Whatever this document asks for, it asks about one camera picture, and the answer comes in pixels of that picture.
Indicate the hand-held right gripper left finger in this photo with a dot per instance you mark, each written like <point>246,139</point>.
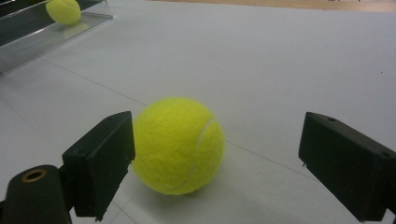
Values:
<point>99,161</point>

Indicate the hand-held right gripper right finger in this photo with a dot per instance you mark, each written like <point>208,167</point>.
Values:
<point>348,165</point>

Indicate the yellow tennis ball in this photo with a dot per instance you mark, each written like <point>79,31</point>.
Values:
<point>63,11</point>
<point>177,146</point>

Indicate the clear plastic container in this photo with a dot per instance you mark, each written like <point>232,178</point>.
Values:
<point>31,40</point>

